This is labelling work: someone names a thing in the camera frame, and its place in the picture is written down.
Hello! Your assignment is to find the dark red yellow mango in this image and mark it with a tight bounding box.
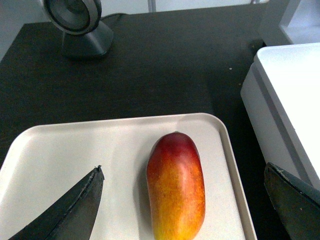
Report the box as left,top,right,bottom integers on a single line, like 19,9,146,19
146,132,206,240

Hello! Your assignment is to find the black scanner cable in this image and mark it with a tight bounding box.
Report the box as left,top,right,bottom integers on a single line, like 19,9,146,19
101,12,128,21

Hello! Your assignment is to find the beige plastic tray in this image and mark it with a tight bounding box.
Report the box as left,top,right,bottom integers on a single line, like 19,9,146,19
0,113,257,240

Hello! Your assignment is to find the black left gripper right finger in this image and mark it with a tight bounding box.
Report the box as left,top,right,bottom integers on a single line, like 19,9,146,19
264,162,320,240

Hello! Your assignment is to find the white checkout scale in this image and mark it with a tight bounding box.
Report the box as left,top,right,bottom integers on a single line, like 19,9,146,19
240,43,320,189

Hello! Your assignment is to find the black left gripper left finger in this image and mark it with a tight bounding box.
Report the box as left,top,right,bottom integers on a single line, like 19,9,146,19
10,165,105,240

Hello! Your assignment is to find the grey round barcode scanner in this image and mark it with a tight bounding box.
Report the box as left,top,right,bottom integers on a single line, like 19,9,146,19
41,0,114,60

